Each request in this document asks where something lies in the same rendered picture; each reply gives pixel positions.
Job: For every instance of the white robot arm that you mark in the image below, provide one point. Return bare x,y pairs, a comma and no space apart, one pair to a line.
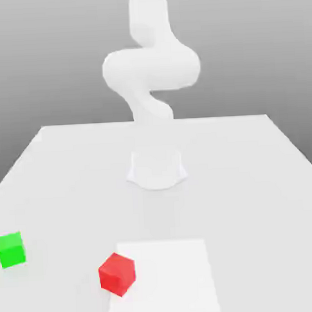
151,68

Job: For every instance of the small red cube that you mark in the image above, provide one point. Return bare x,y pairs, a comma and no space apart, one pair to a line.
117,274

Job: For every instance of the small green cube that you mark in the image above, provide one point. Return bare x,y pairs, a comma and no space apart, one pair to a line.
11,250

